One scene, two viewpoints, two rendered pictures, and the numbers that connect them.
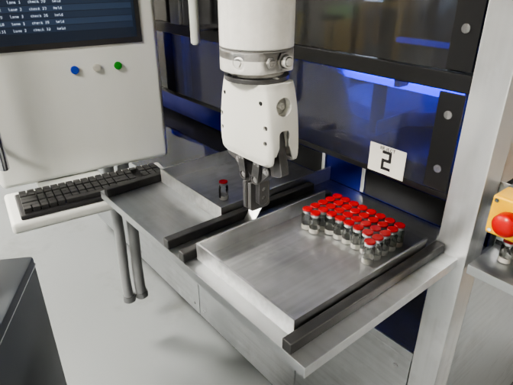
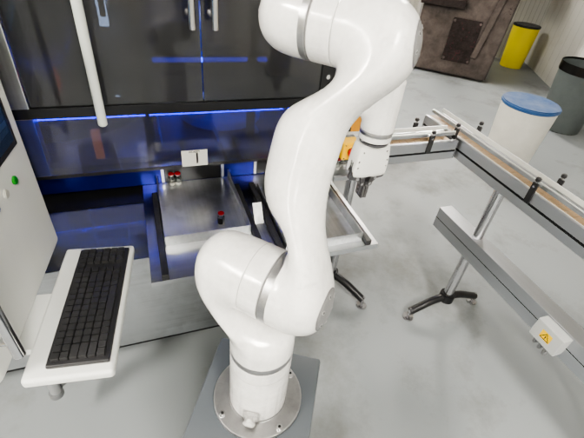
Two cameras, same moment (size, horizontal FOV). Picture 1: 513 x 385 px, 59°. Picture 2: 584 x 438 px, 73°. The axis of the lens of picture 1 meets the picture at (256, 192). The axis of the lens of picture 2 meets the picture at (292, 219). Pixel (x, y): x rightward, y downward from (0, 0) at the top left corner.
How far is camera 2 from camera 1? 1.10 m
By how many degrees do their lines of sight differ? 62
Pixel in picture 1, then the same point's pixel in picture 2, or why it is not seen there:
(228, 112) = (366, 161)
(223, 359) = (154, 354)
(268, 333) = (355, 246)
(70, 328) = not seen: outside the picture
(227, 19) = (389, 124)
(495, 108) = not seen: hidden behind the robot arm
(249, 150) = (374, 172)
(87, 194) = (112, 302)
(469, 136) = not seen: hidden behind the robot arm
